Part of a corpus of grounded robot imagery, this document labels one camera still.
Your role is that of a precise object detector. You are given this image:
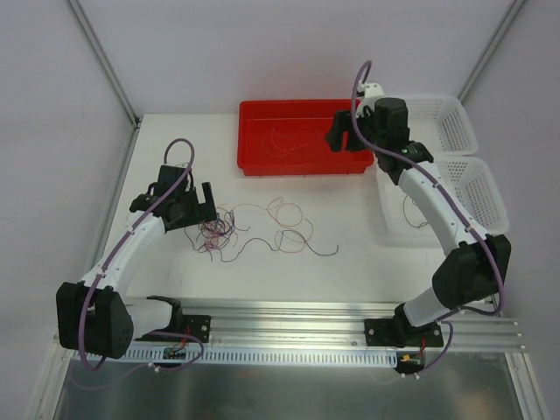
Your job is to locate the left aluminium frame post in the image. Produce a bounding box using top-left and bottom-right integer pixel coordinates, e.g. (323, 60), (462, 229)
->
(65, 0), (140, 128)

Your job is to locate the red plastic tray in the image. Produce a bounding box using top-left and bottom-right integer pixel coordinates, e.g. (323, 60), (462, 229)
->
(237, 99), (374, 177)

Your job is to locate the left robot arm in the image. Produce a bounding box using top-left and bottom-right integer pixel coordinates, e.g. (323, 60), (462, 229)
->
(56, 164), (217, 359)

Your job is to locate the white wire in tray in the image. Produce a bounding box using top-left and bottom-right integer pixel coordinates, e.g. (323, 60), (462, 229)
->
(260, 126), (321, 159)

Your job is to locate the far white perforated basket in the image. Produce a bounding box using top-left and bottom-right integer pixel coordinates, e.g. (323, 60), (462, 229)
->
(401, 94), (478, 156)

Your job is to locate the black mounting plate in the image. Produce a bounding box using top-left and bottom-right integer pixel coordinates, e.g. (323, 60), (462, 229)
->
(173, 314), (212, 343)
(364, 318), (444, 348)

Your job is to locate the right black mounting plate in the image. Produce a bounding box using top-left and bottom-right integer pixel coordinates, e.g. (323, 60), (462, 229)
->
(364, 318), (444, 348)

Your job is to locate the near white perforated basket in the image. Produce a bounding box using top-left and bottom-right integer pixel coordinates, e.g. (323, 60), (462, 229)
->
(376, 155), (509, 248)

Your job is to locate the white perforated basket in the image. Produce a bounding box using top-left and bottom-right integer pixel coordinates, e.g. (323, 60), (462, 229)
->
(401, 94), (478, 156)
(376, 155), (509, 248)

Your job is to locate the white slotted cable duct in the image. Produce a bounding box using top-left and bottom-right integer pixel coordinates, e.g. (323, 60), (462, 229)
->
(69, 345), (399, 368)

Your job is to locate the pink wire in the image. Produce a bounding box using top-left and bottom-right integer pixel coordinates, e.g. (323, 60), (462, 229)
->
(231, 196), (314, 255)

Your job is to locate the right aluminium frame post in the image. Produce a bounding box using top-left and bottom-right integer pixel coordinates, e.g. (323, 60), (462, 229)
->
(458, 0), (529, 104)

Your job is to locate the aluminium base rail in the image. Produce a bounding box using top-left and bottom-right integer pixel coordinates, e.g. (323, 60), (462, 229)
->
(54, 297), (526, 354)

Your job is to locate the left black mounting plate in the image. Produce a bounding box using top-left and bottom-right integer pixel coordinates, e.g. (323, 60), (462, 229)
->
(173, 314), (212, 343)

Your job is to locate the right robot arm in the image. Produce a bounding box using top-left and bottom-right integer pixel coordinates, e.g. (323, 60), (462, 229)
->
(325, 97), (511, 348)

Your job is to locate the aluminium frame post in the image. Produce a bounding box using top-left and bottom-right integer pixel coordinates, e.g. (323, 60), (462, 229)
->
(458, 0), (529, 104)
(65, 0), (140, 128)

